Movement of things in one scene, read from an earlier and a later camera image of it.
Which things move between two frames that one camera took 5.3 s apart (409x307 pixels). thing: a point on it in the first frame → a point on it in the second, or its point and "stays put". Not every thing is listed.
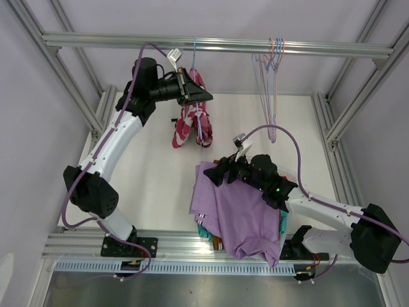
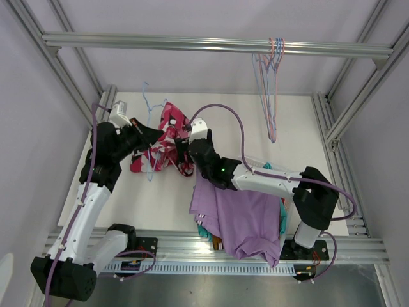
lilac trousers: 247,226 stays put
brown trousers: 218,243 stays put
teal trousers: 284,224 stays put
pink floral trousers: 194,117 → 163,151
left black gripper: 188,90 → 148,135
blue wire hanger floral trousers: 198,119 → 151,175
